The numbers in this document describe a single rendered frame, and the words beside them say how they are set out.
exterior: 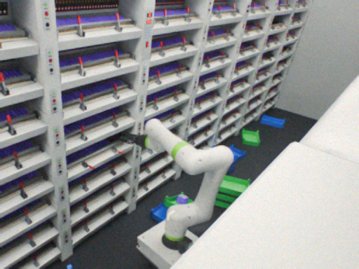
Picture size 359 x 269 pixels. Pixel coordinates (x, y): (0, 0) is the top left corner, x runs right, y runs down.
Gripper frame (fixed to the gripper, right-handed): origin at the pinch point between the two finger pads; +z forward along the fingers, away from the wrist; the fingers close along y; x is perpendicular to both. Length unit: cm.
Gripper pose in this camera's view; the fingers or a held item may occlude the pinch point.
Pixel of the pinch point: (120, 136)
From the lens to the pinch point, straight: 210.4
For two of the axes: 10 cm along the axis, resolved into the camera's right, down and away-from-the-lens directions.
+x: 1.2, 8.9, 4.3
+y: -6.6, 4.0, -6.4
